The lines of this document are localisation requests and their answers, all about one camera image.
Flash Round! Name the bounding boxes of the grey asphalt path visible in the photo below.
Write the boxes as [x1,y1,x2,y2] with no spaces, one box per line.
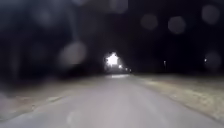
[0,73,224,128]

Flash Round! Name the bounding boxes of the bright street lamp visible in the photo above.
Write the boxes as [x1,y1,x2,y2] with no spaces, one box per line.
[105,51,122,69]

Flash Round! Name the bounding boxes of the pale dry grass verge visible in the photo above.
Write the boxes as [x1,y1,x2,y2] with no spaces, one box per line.
[128,73,224,123]

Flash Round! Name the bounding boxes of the dark grass verge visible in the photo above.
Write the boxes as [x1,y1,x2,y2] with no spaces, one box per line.
[0,75,111,122]

